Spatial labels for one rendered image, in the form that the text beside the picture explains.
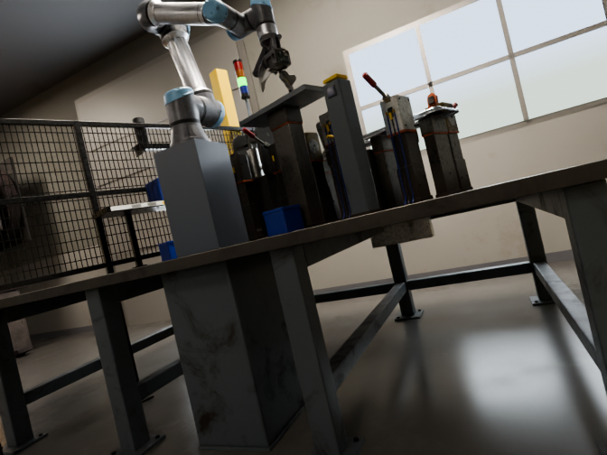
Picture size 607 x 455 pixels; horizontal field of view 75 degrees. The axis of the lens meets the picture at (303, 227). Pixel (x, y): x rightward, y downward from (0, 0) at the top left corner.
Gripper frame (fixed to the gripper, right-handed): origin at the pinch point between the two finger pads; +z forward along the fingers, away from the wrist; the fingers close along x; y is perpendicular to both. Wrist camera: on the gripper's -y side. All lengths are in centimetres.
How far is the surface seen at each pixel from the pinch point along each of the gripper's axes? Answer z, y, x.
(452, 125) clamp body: 25, 36, 54
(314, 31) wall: -127, -134, 186
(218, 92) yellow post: -62, -137, 66
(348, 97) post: 13.0, 29.8, 2.6
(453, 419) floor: 121, 37, 9
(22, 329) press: 94, -488, -51
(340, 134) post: 24.1, 26.4, -1.0
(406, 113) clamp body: 21.2, 38.3, 20.3
